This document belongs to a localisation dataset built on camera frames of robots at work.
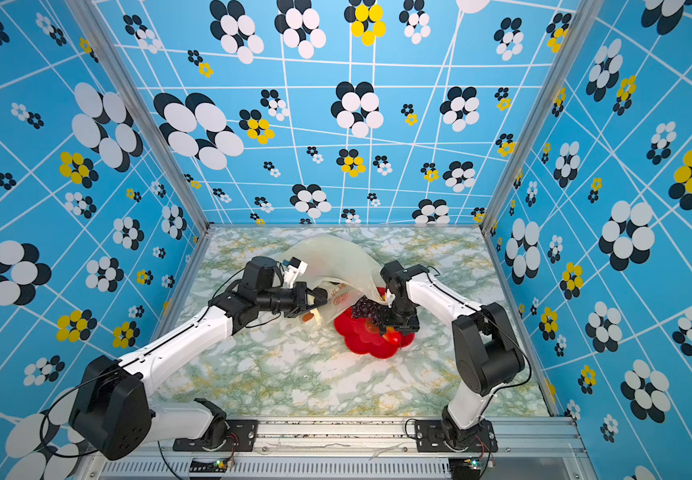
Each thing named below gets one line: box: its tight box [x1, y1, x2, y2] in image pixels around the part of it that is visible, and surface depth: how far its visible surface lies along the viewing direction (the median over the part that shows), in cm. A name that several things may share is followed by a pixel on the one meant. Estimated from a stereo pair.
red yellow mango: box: [382, 326, 402, 346], surface depth 87 cm
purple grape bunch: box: [351, 295, 386, 325], surface depth 93 cm
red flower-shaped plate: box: [334, 307, 415, 358], surface depth 90 cm
